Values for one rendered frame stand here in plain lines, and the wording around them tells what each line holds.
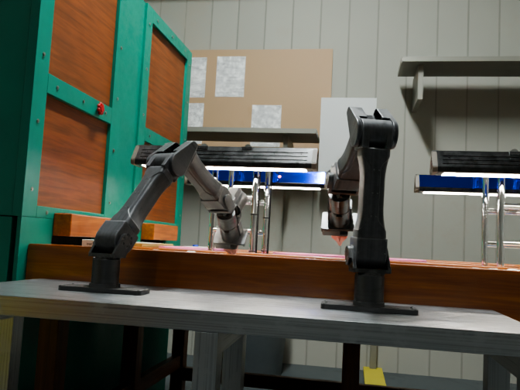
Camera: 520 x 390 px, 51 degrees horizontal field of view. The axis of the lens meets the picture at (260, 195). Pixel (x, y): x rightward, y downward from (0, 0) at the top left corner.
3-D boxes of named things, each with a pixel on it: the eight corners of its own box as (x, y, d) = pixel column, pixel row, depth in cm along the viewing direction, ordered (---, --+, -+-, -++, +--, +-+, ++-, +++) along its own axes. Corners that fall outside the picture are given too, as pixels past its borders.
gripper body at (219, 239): (218, 231, 181) (214, 215, 176) (248, 233, 179) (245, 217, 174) (213, 246, 176) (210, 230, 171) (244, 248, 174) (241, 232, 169)
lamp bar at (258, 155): (316, 169, 172) (317, 145, 173) (129, 164, 184) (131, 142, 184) (318, 172, 180) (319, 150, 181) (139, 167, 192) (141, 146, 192)
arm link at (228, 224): (225, 215, 177) (222, 200, 172) (241, 219, 175) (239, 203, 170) (216, 230, 172) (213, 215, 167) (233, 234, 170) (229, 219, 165)
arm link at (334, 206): (327, 200, 155) (326, 182, 150) (347, 198, 155) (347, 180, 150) (330, 217, 150) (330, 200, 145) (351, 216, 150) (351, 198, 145)
